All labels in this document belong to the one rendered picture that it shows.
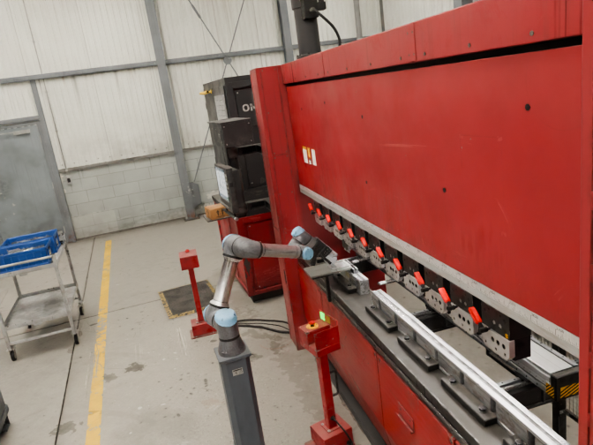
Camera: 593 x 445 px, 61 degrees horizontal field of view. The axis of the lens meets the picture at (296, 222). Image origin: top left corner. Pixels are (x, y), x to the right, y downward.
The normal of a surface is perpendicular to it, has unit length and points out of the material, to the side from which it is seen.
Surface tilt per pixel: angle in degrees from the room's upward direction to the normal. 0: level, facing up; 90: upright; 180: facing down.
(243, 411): 90
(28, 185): 90
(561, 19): 90
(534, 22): 90
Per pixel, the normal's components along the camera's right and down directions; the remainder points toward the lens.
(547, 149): -0.96, 0.19
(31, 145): 0.33, 0.20
